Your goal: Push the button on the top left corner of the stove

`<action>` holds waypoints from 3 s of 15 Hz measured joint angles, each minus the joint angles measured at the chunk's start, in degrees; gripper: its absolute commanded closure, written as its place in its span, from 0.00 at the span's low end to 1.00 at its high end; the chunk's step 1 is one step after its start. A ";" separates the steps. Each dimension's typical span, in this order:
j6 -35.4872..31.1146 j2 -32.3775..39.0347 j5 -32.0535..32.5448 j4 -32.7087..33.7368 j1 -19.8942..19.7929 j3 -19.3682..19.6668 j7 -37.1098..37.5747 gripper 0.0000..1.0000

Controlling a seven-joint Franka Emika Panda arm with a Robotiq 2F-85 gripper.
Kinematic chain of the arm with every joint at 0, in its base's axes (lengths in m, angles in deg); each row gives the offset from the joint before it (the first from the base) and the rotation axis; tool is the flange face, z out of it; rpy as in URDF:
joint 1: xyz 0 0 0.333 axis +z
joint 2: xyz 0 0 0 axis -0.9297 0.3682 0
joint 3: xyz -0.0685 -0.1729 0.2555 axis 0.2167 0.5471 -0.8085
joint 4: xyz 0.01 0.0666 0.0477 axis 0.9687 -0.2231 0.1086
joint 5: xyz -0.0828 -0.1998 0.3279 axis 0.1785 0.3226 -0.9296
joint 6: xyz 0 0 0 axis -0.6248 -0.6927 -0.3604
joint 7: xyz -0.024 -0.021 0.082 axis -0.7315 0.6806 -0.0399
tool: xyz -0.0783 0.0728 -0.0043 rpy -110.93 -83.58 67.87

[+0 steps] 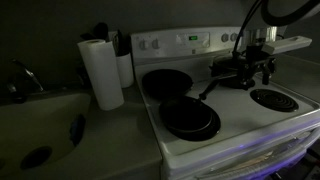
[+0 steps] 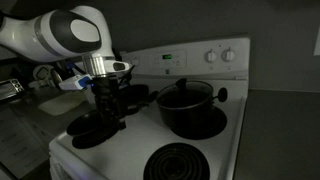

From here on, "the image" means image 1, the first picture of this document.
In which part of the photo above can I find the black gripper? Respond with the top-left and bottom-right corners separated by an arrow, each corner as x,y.
233,45 -> 276,90

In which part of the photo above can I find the far right stove knob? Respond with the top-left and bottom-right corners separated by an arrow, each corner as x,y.
230,33 -> 238,42

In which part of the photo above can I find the stove knob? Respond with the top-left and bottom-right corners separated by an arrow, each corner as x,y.
221,33 -> 229,42
230,33 -> 238,42
139,40 -> 149,50
151,39 -> 160,49

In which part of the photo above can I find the white electric stove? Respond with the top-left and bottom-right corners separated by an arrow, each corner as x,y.
131,27 -> 320,180

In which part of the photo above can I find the far left stove knob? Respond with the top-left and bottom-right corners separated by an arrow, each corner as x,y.
139,40 -> 149,50

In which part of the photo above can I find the black lidded saucepan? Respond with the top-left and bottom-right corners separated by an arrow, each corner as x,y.
210,56 -> 243,89

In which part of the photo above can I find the black coil burner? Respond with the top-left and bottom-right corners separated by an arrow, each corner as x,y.
250,89 -> 299,112

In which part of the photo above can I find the green digital clock display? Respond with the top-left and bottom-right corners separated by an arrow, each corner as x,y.
189,36 -> 198,41

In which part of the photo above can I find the black front frying pan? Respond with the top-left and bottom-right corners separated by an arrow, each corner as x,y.
159,73 -> 236,134

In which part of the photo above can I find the white utensil holder crock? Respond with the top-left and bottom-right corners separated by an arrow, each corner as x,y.
117,53 -> 134,88

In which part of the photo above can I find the white paper towel roll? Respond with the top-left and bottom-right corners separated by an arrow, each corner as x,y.
78,39 -> 124,111

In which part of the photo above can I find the blue sink sponge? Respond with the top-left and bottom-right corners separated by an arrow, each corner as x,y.
69,114 -> 86,146

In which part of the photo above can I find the chrome sink faucet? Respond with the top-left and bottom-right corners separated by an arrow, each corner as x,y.
6,59 -> 44,104

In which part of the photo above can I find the white kitchen sink basin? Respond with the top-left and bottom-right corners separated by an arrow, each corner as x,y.
0,93 -> 91,177

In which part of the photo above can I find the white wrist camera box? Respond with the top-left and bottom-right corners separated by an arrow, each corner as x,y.
261,36 -> 312,55

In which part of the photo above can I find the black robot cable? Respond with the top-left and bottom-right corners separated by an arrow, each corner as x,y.
232,0 -> 264,56

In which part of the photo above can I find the oven door handle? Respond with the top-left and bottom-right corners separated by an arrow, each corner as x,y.
197,128 -> 320,180

